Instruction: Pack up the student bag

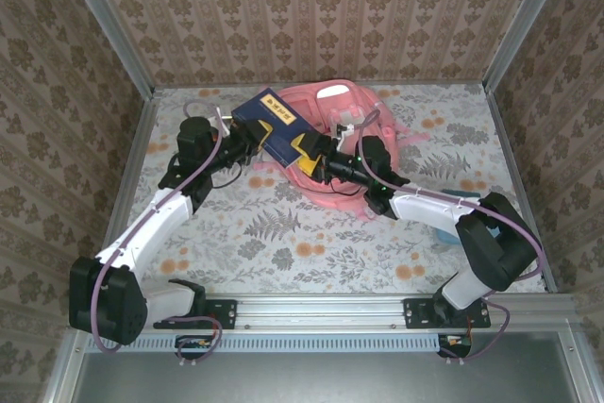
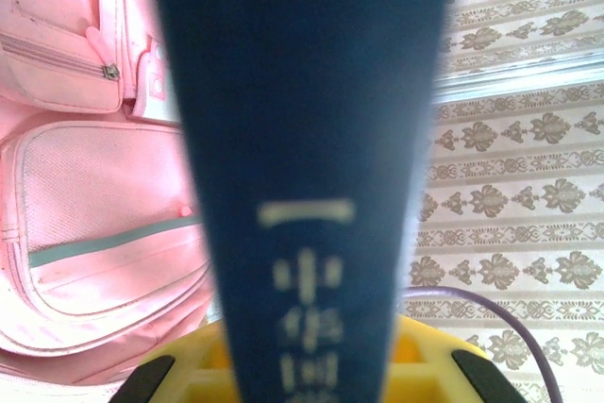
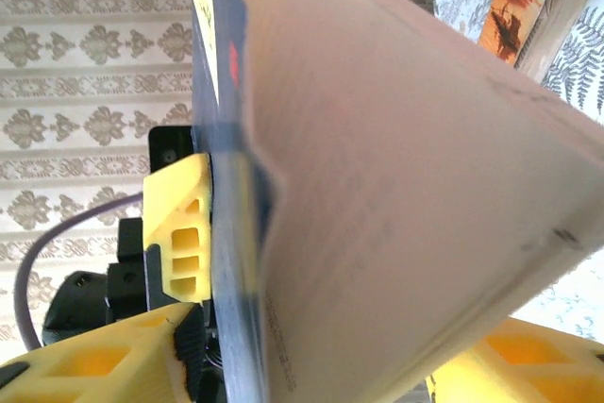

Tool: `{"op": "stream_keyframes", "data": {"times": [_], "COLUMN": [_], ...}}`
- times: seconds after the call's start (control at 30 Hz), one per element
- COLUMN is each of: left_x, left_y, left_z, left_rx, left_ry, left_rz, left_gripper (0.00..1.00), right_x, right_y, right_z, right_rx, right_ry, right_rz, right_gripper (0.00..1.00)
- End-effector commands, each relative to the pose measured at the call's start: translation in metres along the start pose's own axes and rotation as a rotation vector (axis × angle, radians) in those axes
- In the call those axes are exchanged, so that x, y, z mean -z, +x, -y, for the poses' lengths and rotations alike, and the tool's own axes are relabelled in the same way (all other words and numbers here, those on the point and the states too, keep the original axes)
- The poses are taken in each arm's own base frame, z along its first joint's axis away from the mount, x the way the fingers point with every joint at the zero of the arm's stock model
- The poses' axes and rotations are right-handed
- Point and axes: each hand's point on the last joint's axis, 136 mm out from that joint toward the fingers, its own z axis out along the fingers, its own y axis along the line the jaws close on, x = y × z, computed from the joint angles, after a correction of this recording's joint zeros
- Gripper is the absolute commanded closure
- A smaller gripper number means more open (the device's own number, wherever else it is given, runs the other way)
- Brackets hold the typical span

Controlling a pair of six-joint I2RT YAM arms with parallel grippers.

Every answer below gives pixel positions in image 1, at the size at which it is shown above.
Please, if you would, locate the navy blue book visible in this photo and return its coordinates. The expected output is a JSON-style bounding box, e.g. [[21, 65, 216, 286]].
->
[[229, 86, 318, 169]]

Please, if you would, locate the pink student backpack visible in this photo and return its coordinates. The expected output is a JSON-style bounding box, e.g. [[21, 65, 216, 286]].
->
[[252, 79, 430, 223]]

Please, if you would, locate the floral patterned table cover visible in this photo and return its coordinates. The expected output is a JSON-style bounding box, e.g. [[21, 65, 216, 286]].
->
[[115, 84, 548, 295]]

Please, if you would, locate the light blue pencil case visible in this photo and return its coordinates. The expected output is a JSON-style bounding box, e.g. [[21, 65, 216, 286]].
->
[[433, 227, 461, 246]]

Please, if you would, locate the grey metal sheet panel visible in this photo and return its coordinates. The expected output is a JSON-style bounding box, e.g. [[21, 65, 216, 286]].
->
[[44, 327, 594, 403]]

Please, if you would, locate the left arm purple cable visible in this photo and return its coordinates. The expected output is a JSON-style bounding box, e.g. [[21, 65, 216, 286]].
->
[[92, 99, 226, 367]]

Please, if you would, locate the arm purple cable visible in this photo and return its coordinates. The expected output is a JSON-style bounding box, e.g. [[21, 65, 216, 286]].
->
[[92, 99, 226, 367], [353, 109, 544, 361]]

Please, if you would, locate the aluminium table side rail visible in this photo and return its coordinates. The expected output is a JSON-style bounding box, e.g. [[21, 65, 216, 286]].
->
[[98, 91, 159, 260], [485, 86, 559, 294]]

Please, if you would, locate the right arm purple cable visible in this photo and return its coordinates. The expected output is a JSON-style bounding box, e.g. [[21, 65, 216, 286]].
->
[[353, 109, 544, 361]]

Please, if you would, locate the aluminium mounting rail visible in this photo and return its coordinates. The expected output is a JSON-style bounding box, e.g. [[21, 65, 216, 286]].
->
[[70, 293, 579, 328]]

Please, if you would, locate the aluminium frame post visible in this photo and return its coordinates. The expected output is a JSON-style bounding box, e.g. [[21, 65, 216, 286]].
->
[[483, 0, 576, 92], [55, 0, 156, 95]]

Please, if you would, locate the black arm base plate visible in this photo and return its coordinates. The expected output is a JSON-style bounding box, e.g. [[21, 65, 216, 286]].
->
[[153, 298, 238, 330], [403, 297, 492, 330]]

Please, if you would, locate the slotted grey cable duct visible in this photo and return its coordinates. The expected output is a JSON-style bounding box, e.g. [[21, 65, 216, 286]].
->
[[87, 332, 473, 354]]

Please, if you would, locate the small wired circuit board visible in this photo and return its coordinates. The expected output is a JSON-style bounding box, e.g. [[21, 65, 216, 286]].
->
[[436, 332, 473, 360], [175, 334, 221, 361]]

